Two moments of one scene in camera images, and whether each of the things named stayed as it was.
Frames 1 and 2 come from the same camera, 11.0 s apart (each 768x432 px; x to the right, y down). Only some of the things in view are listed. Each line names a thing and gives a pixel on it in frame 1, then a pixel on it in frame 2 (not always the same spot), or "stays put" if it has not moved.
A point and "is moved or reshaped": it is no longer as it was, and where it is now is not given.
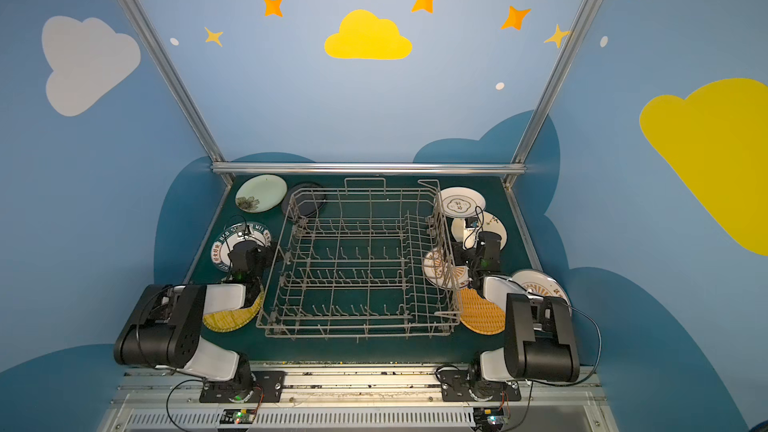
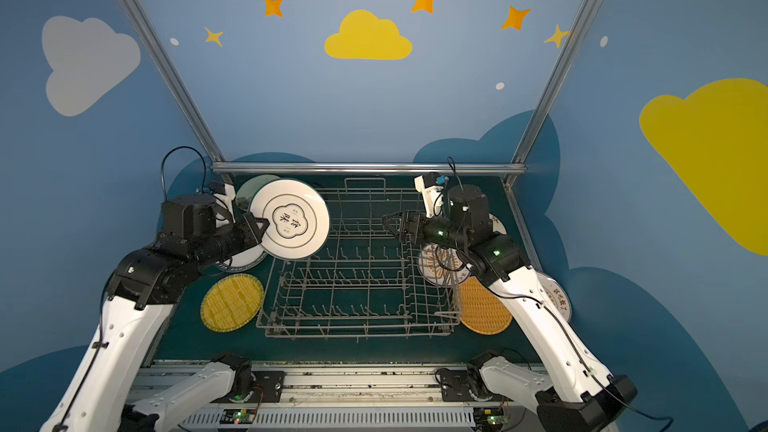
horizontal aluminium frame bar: [366, 168] stays put
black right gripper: [475, 252] -> [405, 226]
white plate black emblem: [462, 201] is moved or reshaped
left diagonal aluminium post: [161, 58] stays put
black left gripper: [264, 253] -> [250, 234]
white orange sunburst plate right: [541, 283] stays put
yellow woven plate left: [233, 319] stays put
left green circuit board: [237, 416] stays put
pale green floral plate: [260, 193] stays put
